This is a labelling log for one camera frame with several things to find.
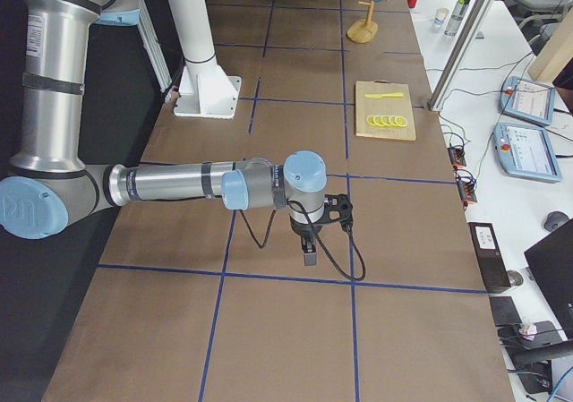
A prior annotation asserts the aluminium profile post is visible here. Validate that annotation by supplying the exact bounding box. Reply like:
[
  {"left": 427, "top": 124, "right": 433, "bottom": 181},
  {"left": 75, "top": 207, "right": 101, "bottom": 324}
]
[{"left": 428, "top": 0, "right": 494, "bottom": 112}]

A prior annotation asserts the bamboo cutting board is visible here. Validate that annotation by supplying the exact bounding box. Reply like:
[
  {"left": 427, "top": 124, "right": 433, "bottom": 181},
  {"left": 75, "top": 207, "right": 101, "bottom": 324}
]
[{"left": 355, "top": 81, "right": 416, "bottom": 141}]

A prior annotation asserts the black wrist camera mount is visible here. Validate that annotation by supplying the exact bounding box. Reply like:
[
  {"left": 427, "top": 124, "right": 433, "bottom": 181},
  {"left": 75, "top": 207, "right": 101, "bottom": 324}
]
[{"left": 317, "top": 193, "right": 354, "bottom": 234}]

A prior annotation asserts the water bottle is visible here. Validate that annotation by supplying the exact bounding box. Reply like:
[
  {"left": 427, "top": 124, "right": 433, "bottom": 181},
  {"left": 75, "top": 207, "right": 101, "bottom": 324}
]
[{"left": 444, "top": 0, "right": 471, "bottom": 36}]

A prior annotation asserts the wooden cup rack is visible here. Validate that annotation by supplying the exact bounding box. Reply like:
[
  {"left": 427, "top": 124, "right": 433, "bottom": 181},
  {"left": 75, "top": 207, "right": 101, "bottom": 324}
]
[{"left": 346, "top": 0, "right": 378, "bottom": 44}]

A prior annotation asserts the lower teach pendant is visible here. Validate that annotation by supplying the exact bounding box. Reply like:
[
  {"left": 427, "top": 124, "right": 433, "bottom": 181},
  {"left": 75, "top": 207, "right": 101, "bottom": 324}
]
[{"left": 493, "top": 123, "right": 562, "bottom": 183}]

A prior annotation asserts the paper cup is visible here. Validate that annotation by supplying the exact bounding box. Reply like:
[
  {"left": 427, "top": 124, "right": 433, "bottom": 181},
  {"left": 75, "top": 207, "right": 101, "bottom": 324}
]
[{"left": 432, "top": 7, "right": 449, "bottom": 30}]

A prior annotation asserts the orange black adapter upper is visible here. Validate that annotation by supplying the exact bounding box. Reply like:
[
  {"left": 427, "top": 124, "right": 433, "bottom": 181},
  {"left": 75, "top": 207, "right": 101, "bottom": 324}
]
[{"left": 447, "top": 145, "right": 466, "bottom": 169}]

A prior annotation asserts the yellow plastic knife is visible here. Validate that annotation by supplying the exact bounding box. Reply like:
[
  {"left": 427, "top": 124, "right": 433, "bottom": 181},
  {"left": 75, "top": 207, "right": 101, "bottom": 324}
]
[{"left": 363, "top": 92, "right": 404, "bottom": 99}]

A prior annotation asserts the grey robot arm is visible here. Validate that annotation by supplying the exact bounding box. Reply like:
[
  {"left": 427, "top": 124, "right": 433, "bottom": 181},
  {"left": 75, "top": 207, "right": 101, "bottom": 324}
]
[{"left": 1, "top": 0, "right": 341, "bottom": 275}]

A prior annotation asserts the black box with label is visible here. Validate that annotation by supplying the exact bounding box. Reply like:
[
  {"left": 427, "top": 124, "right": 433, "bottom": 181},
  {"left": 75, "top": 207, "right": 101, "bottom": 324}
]
[{"left": 468, "top": 222, "right": 511, "bottom": 294}]

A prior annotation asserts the grey computer mouse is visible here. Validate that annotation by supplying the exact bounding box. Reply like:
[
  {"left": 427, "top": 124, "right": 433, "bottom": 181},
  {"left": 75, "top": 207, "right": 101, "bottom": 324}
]
[{"left": 543, "top": 211, "right": 569, "bottom": 232}]

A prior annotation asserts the orange black adapter lower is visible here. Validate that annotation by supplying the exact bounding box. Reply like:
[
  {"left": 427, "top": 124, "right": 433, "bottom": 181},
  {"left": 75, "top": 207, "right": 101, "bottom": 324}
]
[{"left": 456, "top": 175, "right": 477, "bottom": 207}]

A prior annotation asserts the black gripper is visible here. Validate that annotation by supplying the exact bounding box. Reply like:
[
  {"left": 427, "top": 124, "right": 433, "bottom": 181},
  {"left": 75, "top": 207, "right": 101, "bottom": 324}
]
[{"left": 290, "top": 218, "right": 321, "bottom": 267}]

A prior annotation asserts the orange black adapter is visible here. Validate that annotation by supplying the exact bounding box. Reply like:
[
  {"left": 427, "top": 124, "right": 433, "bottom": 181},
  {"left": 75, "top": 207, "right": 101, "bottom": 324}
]
[
  {"left": 447, "top": 145, "right": 466, "bottom": 169},
  {"left": 456, "top": 175, "right": 477, "bottom": 207}
]

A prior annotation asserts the black monitor corner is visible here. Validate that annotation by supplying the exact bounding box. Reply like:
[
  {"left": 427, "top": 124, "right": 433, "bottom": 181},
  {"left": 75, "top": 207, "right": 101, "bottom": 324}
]
[{"left": 525, "top": 223, "right": 572, "bottom": 338}]

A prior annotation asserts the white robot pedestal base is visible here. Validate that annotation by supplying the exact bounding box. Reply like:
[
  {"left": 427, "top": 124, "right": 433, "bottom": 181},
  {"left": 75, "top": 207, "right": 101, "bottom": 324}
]
[{"left": 168, "top": 0, "right": 242, "bottom": 119}]

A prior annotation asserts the teach pendant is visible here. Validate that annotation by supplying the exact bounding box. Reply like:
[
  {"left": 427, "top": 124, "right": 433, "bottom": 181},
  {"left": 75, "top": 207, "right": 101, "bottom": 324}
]
[
  {"left": 500, "top": 76, "right": 556, "bottom": 126},
  {"left": 493, "top": 123, "right": 562, "bottom": 183}
]

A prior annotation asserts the upper teach pendant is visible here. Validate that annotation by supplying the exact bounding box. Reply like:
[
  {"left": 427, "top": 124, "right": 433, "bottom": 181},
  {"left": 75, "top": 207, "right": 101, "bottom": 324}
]
[{"left": 500, "top": 76, "right": 556, "bottom": 126}]

